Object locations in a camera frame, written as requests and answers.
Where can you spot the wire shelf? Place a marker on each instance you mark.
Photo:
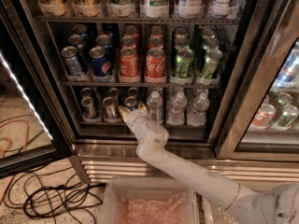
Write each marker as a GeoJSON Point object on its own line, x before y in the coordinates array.
{"type": "Point", "coordinates": [118, 84]}
{"type": "Point", "coordinates": [138, 20]}

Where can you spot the red coca-cola can front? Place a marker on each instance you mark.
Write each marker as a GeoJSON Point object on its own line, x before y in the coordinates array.
{"type": "Point", "coordinates": [155, 63]}

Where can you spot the steel fridge base grille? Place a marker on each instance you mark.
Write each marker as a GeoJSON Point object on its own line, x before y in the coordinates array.
{"type": "Point", "coordinates": [96, 163]}

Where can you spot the water bottle front right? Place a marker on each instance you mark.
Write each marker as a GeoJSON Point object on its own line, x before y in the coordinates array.
{"type": "Point", "coordinates": [197, 113]}

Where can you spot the water bottle front left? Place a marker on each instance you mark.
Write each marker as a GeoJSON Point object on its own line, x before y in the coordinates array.
{"type": "Point", "coordinates": [155, 106]}

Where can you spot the upper wire shelf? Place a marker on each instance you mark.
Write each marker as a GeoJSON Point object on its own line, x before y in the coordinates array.
{"type": "Point", "coordinates": [138, 20]}

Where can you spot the middle wire shelf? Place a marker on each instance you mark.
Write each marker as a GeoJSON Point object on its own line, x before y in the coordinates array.
{"type": "Point", "coordinates": [118, 84]}

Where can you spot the open fridge glass door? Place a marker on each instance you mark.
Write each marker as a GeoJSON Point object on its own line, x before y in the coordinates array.
{"type": "Point", "coordinates": [25, 116]}

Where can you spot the water bottle front middle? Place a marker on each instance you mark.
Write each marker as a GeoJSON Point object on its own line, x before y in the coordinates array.
{"type": "Point", "coordinates": [178, 103]}

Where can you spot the diet pepsi can front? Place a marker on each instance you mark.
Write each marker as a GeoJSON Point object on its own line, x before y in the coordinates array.
{"type": "Point", "coordinates": [72, 61]}

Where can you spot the green soda can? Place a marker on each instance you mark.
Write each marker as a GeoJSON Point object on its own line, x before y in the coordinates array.
{"type": "Point", "coordinates": [212, 60]}
{"type": "Point", "coordinates": [183, 64]}

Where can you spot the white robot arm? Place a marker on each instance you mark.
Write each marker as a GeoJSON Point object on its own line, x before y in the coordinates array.
{"type": "Point", "coordinates": [277, 206]}

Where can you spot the green soda can front left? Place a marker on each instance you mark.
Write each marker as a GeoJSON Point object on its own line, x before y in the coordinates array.
{"type": "Point", "coordinates": [183, 64]}

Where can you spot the green soda can front right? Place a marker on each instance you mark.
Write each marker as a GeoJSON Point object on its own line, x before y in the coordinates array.
{"type": "Point", "coordinates": [212, 60]}

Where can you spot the water bottle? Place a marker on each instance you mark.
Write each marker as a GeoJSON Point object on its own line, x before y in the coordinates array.
{"type": "Point", "coordinates": [178, 103]}
{"type": "Point", "coordinates": [197, 113]}
{"type": "Point", "coordinates": [155, 106]}

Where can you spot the blue pepsi can front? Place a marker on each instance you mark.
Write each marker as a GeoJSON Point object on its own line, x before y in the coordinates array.
{"type": "Point", "coordinates": [100, 62]}

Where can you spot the clear plastic bin pink wrap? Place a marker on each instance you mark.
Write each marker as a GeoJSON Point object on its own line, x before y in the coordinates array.
{"type": "Point", "coordinates": [136, 200]}

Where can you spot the redbull can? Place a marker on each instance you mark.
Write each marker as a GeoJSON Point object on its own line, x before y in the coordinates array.
{"type": "Point", "coordinates": [90, 111]}
{"type": "Point", "coordinates": [131, 103]}
{"type": "Point", "coordinates": [109, 105]}

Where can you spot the orange soda can front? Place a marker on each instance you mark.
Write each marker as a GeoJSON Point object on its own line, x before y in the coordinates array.
{"type": "Point", "coordinates": [129, 62]}

